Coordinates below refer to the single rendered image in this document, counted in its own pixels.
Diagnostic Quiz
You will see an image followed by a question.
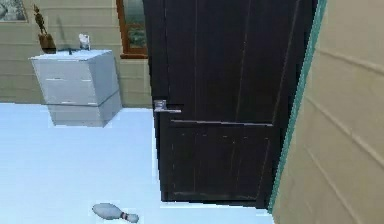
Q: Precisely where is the dark brown room door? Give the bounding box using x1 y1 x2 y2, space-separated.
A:
142 0 319 210

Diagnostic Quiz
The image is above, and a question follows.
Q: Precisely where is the brown framed window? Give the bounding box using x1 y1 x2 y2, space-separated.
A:
115 0 149 60

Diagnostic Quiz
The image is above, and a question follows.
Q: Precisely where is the grey chest of drawers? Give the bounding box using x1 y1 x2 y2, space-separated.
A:
28 49 124 129

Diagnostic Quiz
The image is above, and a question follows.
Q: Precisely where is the white bowling pin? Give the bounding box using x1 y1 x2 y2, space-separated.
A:
91 202 140 224

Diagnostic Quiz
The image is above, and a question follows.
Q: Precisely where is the brown house plant in pot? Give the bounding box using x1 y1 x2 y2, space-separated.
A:
32 4 57 55

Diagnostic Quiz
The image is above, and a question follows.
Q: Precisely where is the silver door handle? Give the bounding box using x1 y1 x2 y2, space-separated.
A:
153 99 183 115

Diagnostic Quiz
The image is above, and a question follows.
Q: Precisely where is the framed grey wall picture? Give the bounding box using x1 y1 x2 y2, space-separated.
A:
0 0 29 24

